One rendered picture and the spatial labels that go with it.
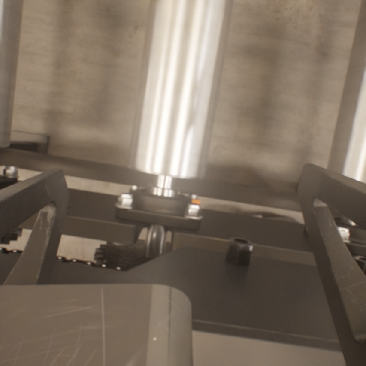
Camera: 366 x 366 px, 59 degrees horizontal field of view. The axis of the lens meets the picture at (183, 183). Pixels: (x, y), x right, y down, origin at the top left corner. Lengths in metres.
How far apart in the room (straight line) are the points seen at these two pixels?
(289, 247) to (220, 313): 0.25
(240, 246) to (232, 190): 0.70
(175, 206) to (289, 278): 0.19
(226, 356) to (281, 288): 0.12
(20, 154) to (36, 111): 0.39
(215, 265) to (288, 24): 1.25
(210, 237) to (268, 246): 0.07
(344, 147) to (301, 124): 0.92
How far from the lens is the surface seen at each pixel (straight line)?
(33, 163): 1.09
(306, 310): 0.25
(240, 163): 1.36
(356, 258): 0.38
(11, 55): 0.54
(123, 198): 0.43
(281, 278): 0.33
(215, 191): 1.01
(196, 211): 0.43
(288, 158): 1.40
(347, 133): 0.51
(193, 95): 0.43
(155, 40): 0.45
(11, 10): 0.55
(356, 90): 0.52
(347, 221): 0.54
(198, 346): 0.20
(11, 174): 0.58
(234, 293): 0.25
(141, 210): 0.44
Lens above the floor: 1.33
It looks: 84 degrees down
